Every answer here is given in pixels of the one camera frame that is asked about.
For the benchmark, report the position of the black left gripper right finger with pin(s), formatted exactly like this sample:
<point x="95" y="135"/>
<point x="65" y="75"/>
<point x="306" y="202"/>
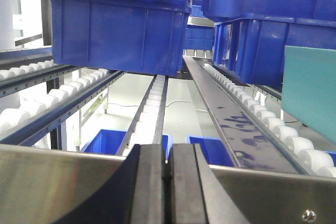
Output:
<point x="196" y="195"/>

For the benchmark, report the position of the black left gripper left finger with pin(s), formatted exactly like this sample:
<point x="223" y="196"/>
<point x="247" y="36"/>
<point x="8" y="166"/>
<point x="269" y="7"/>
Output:
<point x="133" y="194"/>

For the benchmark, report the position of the teal plastic bin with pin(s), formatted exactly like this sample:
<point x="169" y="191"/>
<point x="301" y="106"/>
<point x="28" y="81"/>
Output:
<point x="308" y="91"/>

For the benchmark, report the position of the blue bin lower right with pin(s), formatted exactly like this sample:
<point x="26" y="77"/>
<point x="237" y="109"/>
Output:
<point x="213" y="150"/>

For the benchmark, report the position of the blue bin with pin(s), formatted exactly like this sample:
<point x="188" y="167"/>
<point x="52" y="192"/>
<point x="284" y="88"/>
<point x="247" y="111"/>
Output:
<point x="109" y="141"/>
<point x="144" y="36"/>
<point x="251" y="35"/>
<point x="213" y="150"/>

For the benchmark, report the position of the blue bin lower left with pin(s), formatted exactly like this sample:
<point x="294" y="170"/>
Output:
<point x="109" y="141"/>

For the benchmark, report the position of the white roller track centre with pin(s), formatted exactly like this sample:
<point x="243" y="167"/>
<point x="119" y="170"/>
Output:
<point x="147" y="124"/>

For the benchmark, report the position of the white roller track right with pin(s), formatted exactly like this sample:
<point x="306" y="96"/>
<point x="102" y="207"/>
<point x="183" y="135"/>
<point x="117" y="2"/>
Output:
<point x="300" y="149"/>

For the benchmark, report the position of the blue bin upper left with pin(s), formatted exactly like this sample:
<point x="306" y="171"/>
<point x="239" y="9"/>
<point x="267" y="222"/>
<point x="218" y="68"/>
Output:
<point x="144" y="36"/>

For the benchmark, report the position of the blue bin upper right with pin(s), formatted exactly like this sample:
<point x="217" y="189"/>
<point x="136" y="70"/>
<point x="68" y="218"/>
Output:
<point x="251" y="35"/>

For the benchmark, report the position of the grey metal divider rail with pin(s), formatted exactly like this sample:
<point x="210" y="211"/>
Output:
<point x="249" y="143"/>

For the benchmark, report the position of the steel shelf front rail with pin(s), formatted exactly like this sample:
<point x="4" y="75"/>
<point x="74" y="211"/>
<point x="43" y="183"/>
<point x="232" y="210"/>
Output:
<point x="42" y="186"/>

